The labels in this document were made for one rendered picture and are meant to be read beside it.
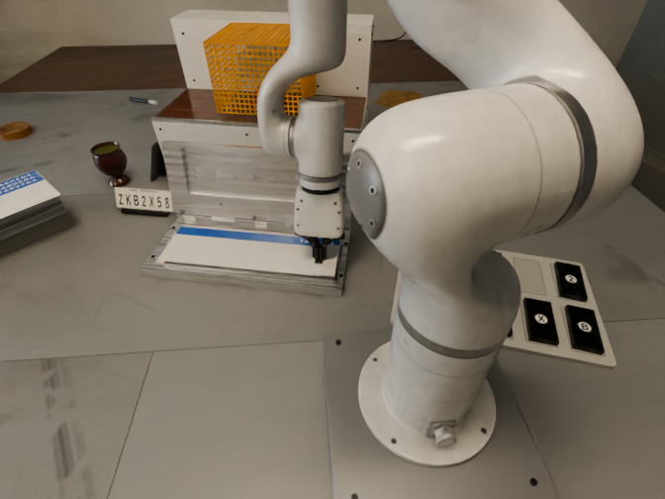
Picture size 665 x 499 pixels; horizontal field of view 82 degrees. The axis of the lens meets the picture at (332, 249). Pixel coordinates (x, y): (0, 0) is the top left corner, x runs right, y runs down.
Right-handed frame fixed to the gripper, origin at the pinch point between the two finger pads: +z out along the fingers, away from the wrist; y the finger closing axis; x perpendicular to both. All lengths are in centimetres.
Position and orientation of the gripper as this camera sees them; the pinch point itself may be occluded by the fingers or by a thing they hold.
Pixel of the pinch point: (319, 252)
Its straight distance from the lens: 82.7
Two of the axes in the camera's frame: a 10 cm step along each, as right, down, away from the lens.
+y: 9.9, 0.9, -1.0
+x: 1.3, -5.0, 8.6
